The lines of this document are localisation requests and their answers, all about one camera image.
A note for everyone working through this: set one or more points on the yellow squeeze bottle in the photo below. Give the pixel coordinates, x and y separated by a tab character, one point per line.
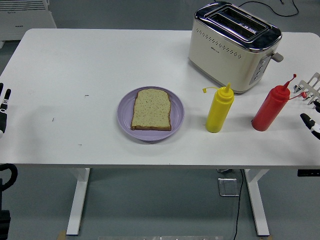
218	112

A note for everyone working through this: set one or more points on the black table control panel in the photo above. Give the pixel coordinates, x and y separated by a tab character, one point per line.
308	173

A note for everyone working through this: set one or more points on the metal toast rack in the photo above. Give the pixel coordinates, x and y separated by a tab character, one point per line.
311	86

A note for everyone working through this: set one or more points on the red squeeze bottle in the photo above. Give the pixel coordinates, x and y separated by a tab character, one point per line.
270	110

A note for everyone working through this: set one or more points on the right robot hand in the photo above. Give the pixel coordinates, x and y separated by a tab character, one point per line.
315	127

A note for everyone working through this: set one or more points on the speckled bread slice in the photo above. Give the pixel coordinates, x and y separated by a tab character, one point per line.
152	110

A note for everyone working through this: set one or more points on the cream and chrome toaster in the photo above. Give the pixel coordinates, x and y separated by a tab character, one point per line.
225	57

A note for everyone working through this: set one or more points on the white table leg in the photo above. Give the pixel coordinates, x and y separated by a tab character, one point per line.
258	200
78	200

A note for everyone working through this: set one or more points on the purple plate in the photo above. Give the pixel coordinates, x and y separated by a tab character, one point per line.
177	112

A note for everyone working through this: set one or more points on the metal floor plate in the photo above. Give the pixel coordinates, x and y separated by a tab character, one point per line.
228	187

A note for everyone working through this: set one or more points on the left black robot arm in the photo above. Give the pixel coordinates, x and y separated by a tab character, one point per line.
13	175

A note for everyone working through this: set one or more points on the grey under-table bracket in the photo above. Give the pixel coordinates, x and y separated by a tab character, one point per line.
225	171

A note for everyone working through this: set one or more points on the white floor appliance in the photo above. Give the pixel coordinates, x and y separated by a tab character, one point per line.
25	17

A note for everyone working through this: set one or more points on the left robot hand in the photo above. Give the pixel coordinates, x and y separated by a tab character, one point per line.
3	117

